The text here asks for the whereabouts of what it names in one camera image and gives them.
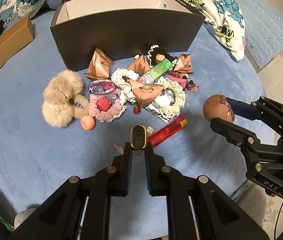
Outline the brown bear face toy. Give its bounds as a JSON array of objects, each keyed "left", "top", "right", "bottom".
[{"left": 203, "top": 94, "right": 235, "bottom": 123}]

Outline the red lighter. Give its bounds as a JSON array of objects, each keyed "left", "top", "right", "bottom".
[{"left": 147, "top": 115, "right": 188, "bottom": 147}]

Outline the cream knitted scrunchie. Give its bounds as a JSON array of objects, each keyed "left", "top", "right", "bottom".
[{"left": 159, "top": 78, "right": 186, "bottom": 118}]

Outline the black gold lighter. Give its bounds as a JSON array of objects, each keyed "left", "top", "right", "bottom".
[{"left": 130, "top": 124, "right": 147, "bottom": 150}]

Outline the brown triangular snack packet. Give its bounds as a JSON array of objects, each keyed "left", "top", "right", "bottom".
[
  {"left": 174, "top": 54, "right": 192, "bottom": 73},
  {"left": 130, "top": 80, "right": 163, "bottom": 107},
  {"left": 85, "top": 48, "right": 114, "bottom": 79}
]

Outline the orange round lip balm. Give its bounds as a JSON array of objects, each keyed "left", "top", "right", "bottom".
[{"left": 80, "top": 115, "right": 96, "bottom": 131}]

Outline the pink lighter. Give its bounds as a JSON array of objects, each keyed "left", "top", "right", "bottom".
[{"left": 167, "top": 76, "right": 186, "bottom": 88}]

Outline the silver foil packet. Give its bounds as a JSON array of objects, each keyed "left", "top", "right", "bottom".
[{"left": 144, "top": 89, "right": 174, "bottom": 124}]

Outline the pink scrunchie with red centre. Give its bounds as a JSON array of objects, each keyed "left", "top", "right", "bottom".
[{"left": 89, "top": 88, "right": 126, "bottom": 122}]

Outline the beige fluffy pompom scrunchie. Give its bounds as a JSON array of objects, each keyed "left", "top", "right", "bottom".
[{"left": 42, "top": 70, "right": 90, "bottom": 128}]

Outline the purple patterned oval case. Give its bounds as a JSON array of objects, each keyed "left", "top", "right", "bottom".
[{"left": 87, "top": 79, "right": 117, "bottom": 95}]

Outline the black white-trimmed scrunchie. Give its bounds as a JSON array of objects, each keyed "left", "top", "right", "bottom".
[{"left": 147, "top": 44, "right": 177, "bottom": 68}]

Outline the small brown triangular packet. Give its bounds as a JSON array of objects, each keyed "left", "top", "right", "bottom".
[{"left": 128, "top": 53, "right": 150, "bottom": 76}]

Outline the white lace scrunchie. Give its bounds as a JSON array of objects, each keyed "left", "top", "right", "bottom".
[{"left": 111, "top": 68, "right": 139, "bottom": 104}]

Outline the large black cardboard box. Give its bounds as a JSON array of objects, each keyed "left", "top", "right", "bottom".
[{"left": 50, "top": 0, "right": 204, "bottom": 71}]

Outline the small brown cardboard box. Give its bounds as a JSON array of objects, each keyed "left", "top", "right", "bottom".
[{"left": 0, "top": 16, "right": 34, "bottom": 69}]

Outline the red bead bracelet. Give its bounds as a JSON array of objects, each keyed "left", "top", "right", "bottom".
[{"left": 167, "top": 70, "right": 200, "bottom": 93}]

